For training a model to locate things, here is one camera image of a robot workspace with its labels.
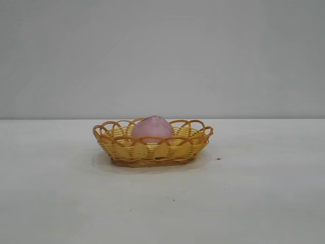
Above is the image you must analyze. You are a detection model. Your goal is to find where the pink round bun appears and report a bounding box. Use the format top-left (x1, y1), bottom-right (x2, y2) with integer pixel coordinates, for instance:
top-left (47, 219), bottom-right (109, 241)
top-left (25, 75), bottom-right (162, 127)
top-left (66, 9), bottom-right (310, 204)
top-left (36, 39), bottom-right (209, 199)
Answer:
top-left (130, 115), bottom-right (176, 143)

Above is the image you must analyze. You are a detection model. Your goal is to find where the yellow woven wicker basket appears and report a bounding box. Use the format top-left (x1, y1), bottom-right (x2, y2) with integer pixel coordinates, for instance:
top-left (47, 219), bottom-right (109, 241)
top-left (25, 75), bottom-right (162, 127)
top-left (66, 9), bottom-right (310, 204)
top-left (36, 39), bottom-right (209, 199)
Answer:
top-left (91, 118), bottom-right (214, 169)

